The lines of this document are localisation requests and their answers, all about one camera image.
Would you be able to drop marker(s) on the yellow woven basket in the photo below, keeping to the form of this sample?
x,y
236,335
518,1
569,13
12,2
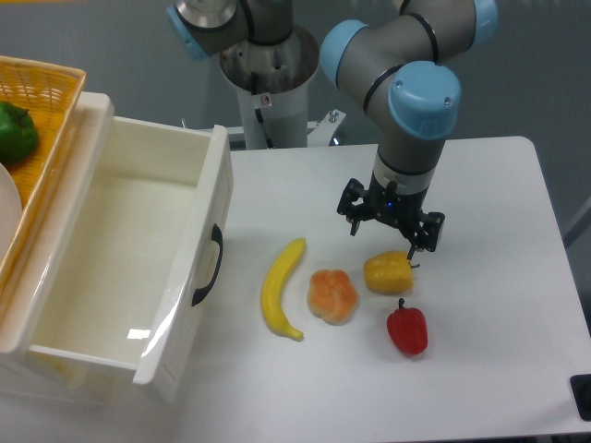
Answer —
x,y
49,93

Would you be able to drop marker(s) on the black drawer handle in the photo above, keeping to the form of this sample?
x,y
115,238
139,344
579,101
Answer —
x,y
213,267

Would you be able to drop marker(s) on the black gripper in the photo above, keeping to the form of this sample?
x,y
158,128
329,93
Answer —
x,y
403,212

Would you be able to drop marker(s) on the white drawer cabinet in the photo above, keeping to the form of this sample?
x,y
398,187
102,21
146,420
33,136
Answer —
x,y
23,373

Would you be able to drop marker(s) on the round orange bread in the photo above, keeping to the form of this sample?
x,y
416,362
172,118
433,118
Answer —
x,y
332,296

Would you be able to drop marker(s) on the red bell pepper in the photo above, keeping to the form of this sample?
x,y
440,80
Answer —
x,y
407,328

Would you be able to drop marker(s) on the white open drawer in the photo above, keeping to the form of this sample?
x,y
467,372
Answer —
x,y
119,309

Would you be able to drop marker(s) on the white plate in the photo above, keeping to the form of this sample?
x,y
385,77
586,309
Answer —
x,y
10,211

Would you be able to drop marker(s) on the black device at table edge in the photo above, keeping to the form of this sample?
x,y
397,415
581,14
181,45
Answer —
x,y
581,388

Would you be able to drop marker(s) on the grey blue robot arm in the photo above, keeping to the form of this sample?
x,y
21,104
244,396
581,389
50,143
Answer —
x,y
395,74

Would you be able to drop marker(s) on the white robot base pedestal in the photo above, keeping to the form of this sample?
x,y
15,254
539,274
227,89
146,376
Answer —
x,y
271,86

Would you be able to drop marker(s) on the yellow bell pepper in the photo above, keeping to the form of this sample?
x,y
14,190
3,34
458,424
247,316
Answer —
x,y
389,272

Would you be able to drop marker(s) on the green bell pepper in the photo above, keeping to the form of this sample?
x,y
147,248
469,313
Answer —
x,y
19,136

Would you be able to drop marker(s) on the yellow banana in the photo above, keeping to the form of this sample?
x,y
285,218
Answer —
x,y
271,293

